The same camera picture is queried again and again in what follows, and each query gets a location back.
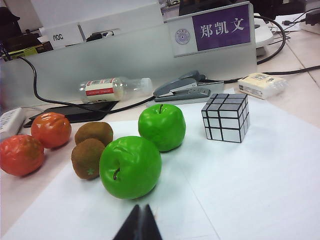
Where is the black curved power cable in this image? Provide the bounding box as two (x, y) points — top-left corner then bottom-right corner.
(256, 14), (288, 65)

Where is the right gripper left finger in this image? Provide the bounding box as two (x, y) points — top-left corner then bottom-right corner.
(112, 204), (144, 240)

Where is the thick black cable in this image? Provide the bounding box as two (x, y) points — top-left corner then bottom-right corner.
(17, 55), (161, 111)

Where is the white monitor back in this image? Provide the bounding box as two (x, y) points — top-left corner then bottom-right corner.
(29, 0), (165, 51)

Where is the silver mirror puzzle cube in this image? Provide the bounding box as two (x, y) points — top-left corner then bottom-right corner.
(201, 93), (251, 144)

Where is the clear bottle with red label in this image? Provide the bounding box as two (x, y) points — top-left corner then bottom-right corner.
(79, 76), (153, 104)

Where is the white round device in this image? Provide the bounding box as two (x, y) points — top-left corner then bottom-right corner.
(253, 16), (275, 57)

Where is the grey stapler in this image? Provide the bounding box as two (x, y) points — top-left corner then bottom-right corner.
(147, 70), (225, 105)

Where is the white tissue pack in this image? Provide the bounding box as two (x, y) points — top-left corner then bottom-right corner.
(237, 72), (291, 100)

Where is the white paper sheet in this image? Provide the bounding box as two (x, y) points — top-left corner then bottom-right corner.
(0, 119), (216, 240)
(172, 87), (320, 240)

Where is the white power adapter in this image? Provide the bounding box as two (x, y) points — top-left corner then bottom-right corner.
(0, 107), (24, 140)

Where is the black plug adapter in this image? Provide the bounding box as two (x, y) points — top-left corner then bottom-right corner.
(304, 7), (320, 26)

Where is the green toy apple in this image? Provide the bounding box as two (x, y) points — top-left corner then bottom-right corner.
(99, 136), (163, 200)
(138, 103), (187, 153)

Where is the brown kiwi with green star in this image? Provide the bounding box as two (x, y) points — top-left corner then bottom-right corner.
(71, 138), (106, 181)

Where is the frosted glass desk partition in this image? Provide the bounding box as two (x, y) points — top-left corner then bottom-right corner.
(0, 17), (258, 107)

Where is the purple and white name plate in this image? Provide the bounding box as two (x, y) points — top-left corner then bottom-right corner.
(166, 1), (255, 59)

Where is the black desk cable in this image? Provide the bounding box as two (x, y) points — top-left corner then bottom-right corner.
(223, 64), (320, 84)

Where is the orange toy fruit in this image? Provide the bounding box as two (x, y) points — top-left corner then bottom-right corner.
(30, 112), (72, 150)
(0, 134), (46, 177)

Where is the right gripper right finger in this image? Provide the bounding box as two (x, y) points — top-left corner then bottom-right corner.
(142, 203), (165, 240)

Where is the brown toy kiwi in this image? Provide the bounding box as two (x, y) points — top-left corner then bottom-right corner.
(74, 121), (114, 151)

